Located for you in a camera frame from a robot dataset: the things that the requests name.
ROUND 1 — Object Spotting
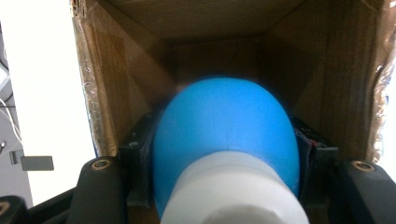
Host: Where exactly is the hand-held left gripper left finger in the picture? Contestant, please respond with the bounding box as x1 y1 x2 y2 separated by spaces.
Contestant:
118 112 157 208

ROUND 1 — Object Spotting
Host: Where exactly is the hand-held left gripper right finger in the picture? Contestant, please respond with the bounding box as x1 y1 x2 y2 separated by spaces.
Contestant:
290 116 339 210

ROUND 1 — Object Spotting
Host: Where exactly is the blue cardboard box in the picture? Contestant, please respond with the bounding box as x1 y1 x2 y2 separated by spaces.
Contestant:
69 0 396 224

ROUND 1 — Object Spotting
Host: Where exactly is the blue bottle with white cap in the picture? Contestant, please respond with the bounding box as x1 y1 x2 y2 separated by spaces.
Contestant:
152 77 311 224

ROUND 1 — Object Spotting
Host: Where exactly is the dark tape strip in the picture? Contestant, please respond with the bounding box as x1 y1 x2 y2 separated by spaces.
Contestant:
21 155 55 172

